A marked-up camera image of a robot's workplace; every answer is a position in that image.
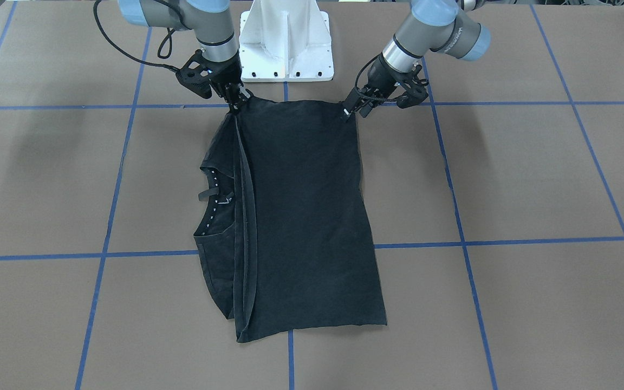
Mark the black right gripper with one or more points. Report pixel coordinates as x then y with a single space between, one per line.
226 75

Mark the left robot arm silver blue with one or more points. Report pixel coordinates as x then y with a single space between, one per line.
432 27

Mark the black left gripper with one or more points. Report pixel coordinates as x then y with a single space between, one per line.
378 77

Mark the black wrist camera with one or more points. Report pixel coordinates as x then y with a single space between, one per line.
415 88
196 75

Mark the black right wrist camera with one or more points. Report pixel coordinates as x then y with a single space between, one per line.
196 75

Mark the black t-shirt with logo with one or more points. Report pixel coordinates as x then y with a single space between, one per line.
285 242

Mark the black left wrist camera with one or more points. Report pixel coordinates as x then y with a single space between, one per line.
415 88

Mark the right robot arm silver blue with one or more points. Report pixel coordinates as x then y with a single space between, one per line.
210 21

